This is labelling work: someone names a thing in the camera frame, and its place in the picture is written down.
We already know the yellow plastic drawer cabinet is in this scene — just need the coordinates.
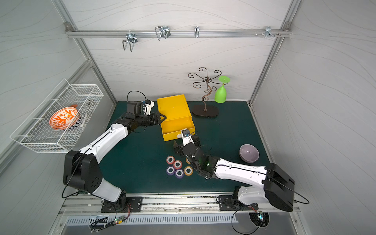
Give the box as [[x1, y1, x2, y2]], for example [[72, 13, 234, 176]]
[[157, 95, 195, 142]]

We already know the red tape roll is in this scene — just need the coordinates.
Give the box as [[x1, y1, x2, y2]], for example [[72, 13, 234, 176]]
[[173, 160, 182, 169], [166, 156, 175, 165]]

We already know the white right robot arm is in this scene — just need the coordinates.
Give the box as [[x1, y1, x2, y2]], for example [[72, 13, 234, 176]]
[[173, 138, 295, 212]]

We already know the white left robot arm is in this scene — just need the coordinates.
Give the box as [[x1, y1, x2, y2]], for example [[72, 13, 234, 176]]
[[63, 112, 167, 203]]

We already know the purple tape roll right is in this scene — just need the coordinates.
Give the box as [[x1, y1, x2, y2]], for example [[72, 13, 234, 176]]
[[175, 169, 185, 179]]

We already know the purple tape roll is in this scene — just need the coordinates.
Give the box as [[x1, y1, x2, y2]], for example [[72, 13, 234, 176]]
[[166, 166, 175, 176], [175, 169, 185, 179]]

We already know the purple tape roll left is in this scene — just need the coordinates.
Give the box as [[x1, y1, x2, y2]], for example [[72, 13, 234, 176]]
[[166, 166, 175, 176]]

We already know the bronze scroll metal stand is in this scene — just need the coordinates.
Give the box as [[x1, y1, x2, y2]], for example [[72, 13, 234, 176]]
[[188, 67, 222, 118]]

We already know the purple grey bowl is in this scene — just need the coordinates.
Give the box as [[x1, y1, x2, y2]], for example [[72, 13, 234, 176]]
[[239, 144, 259, 163]]

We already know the green plastic wine glass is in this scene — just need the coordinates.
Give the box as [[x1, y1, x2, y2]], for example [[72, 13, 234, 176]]
[[214, 76, 231, 103]]

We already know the metal double hook left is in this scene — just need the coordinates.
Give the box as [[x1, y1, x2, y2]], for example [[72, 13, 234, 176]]
[[122, 31, 138, 52]]

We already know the metal double hook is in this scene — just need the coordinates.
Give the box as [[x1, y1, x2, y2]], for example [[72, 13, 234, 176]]
[[155, 26, 171, 41], [122, 31, 138, 52]]

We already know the metal double hook middle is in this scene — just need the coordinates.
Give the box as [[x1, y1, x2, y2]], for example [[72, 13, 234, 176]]
[[155, 26, 171, 41]]

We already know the orange white patterned bowl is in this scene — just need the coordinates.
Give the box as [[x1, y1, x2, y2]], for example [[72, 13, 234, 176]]
[[49, 106, 79, 130]]

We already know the metal single hook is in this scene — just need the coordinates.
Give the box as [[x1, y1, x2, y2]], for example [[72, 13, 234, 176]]
[[194, 26, 200, 38]]

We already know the metal hook right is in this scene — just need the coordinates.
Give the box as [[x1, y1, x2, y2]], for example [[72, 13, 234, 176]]
[[255, 26, 280, 38]]

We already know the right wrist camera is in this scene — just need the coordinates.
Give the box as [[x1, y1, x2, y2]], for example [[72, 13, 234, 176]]
[[181, 129, 193, 146]]

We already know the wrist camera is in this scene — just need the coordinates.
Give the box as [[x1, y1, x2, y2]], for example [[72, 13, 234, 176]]
[[126, 99, 154, 115], [181, 129, 193, 146]]

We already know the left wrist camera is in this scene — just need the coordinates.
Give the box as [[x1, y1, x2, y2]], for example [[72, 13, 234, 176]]
[[126, 99, 154, 115]]

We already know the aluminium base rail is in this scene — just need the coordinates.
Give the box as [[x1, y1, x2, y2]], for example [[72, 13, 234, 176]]
[[57, 192, 300, 216]]

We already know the white wire basket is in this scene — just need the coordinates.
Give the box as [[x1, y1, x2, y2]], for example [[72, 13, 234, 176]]
[[10, 79, 103, 153]]

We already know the aluminium top rail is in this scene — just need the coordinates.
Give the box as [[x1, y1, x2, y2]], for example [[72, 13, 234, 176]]
[[66, 28, 292, 39]]

